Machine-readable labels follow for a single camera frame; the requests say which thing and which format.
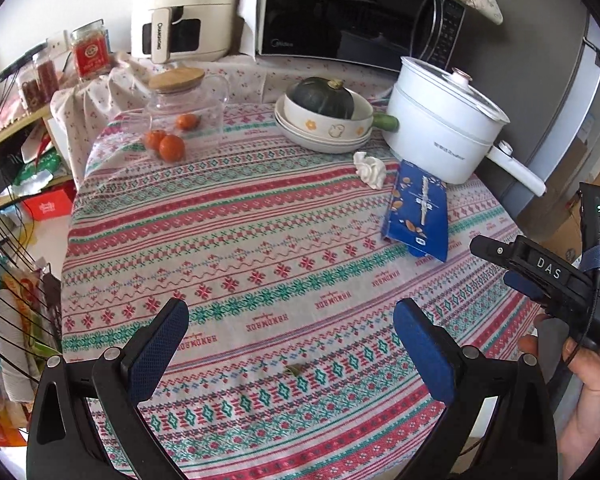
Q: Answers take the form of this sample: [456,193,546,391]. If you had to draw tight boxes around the glass teapot wooden lid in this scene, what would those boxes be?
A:
[147,67,231,141]

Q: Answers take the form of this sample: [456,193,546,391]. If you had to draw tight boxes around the red label glass jar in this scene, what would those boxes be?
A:
[70,19,112,80]

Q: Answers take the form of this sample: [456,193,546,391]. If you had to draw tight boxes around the blue snack box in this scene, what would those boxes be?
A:
[381,159,450,262]

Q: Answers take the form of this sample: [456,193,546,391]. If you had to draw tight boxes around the dark green squash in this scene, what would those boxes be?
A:
[286,77,356,121]

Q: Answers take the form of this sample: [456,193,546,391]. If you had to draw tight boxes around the stacked white bowls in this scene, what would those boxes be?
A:
[275,99,373,147]

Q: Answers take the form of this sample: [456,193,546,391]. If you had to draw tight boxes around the red paper box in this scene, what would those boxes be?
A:
[22,187,74,221]

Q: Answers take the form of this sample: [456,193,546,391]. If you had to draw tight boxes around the small floral cover cloth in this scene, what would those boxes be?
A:
[50,52,396,181]

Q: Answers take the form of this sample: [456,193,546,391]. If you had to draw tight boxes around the black microwave oven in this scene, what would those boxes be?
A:
[254,0,468,73]

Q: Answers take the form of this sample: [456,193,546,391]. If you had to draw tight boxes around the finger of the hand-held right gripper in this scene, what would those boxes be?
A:
[504,269,548,304]
[469,234,521,268]

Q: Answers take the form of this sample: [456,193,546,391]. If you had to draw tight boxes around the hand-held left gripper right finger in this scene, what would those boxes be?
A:
[392,297,564,480]

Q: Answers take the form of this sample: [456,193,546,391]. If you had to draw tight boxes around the patterned red green tablecloth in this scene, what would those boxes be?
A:
[60,102,543,480]

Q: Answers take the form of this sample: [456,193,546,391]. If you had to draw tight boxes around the crumpled white tissue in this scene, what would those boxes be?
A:
[353,151,387,190]

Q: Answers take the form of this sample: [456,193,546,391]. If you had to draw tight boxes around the grey refrigerator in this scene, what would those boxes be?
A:
[500,10,600,221]

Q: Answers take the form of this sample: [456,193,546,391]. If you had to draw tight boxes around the white air fryer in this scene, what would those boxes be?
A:
[130,0,243,63]

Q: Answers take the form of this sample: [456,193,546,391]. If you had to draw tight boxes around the black wire rack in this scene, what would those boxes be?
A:
[0,200,63,376]

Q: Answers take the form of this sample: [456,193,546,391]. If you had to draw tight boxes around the glass jar red contents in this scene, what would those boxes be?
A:
[30,50,61,95]

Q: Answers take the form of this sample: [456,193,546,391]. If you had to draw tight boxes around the person's right hand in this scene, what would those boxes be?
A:
[517,312,600,461]

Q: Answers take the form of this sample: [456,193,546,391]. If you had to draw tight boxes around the brown cardboard box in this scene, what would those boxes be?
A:
[552,170,600,291]

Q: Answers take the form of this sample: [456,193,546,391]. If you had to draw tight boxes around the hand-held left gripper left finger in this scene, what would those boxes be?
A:
[26,297,191,480]

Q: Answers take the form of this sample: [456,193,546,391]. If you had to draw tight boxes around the black cable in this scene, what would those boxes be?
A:
[562,260,600,367]

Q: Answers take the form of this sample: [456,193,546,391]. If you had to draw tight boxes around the white electric cooking pot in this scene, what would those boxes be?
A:
[385,56,547,197]

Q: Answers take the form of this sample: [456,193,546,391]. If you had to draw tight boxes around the green plastic bag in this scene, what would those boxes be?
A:
[15,152,63,187]

